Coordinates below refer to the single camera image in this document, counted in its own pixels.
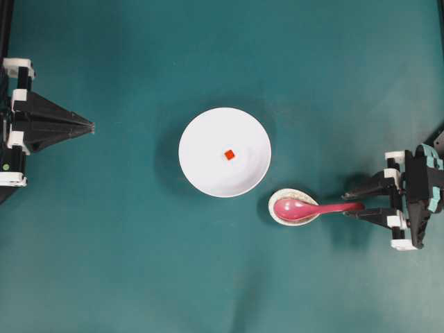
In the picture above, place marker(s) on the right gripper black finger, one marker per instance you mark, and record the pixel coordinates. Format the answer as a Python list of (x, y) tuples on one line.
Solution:
[(385, 217), (362, 185)]

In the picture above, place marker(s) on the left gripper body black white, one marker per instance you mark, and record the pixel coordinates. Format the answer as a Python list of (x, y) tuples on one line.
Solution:
[(13, 171)]

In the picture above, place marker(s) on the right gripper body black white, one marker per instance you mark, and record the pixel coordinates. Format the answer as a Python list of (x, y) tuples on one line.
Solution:
[(410, 185)]

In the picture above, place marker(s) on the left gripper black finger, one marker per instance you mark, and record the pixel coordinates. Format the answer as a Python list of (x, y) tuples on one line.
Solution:
[(36, 139), (33, 106)]

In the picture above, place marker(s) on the pink ceramic spoon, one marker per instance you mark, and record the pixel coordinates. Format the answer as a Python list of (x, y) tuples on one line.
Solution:
[(291, 209)]

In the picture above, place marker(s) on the small red block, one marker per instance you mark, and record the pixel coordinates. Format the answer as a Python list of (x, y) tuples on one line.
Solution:
[(229, 154)]

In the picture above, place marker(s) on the speckled cream spoon rest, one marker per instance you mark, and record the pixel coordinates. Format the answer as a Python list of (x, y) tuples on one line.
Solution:
[(292, 194)]

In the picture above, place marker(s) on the white round bowl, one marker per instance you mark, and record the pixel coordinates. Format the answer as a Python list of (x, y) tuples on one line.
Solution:
[(205, 140)]

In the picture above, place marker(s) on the black teal wrist camera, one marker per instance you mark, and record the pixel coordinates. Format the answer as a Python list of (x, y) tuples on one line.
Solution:
[(431, 177)]

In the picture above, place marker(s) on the black left frame rail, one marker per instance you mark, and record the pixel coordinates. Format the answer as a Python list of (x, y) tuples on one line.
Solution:
[(6, 12)]

